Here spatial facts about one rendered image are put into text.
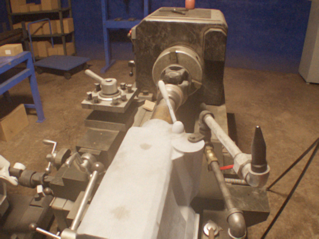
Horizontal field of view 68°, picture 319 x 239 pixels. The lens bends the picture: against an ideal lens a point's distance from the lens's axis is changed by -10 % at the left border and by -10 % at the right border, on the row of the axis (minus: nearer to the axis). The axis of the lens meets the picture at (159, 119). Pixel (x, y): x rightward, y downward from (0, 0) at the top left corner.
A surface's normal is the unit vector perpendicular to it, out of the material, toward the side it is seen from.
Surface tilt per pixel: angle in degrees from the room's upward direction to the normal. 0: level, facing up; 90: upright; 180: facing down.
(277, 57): 90
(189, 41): 90
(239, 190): 0
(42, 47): 90
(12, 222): 0
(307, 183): 0
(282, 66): 90
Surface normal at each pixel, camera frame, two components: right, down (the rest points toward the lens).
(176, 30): -0.18, 0.50
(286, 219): 0.00, -0.86
